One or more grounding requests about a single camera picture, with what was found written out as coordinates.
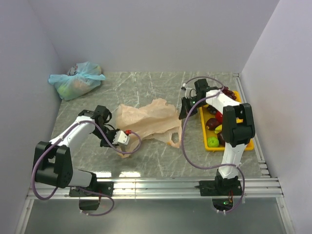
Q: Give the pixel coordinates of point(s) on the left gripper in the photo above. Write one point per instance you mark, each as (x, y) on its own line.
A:
(111, 140)

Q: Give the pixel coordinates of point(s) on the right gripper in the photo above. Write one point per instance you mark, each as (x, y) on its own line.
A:
(185, 108)

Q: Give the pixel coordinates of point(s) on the red fake pepper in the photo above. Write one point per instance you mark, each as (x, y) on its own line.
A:
(219, 117)

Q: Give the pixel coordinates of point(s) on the orange translucent plastic bag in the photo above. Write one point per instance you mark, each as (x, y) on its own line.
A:
(158, 120)

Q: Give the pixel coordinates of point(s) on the yellow fake banana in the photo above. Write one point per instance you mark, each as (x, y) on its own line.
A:
(218, 129)

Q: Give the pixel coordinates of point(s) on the red grape bunch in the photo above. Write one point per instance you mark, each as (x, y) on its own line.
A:
(229, 93)

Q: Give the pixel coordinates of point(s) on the green fake apple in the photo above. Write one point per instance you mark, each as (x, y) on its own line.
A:
(212, 142)

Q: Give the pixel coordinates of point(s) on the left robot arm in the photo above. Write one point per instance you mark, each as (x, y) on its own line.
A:
(53, 160)

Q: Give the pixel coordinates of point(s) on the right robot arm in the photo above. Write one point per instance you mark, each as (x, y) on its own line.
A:
(237, 130)

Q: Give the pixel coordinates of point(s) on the dark purple fake fruit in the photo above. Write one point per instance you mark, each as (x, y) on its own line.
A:
(212, 124)

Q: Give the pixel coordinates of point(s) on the blue tied plastic bag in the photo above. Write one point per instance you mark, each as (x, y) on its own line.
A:
(79, 80)

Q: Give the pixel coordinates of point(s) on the yellow plastic tray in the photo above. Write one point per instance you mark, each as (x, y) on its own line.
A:
(204, 117)

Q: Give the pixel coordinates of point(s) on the dark red mangosteen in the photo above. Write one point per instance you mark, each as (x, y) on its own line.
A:
(221, 139)

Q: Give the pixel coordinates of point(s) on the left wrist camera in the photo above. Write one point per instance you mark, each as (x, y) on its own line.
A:
(121, 138)

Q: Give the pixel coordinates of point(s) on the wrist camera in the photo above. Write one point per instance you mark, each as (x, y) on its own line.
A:
(189, 92)
(121, 138)

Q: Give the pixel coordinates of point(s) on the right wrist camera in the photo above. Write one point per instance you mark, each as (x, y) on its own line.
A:
(189, 92)

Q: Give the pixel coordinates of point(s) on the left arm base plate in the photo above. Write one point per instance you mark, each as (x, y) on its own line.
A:
(105, 188)

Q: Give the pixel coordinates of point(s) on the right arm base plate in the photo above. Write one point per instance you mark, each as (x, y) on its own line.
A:
(219, 188)

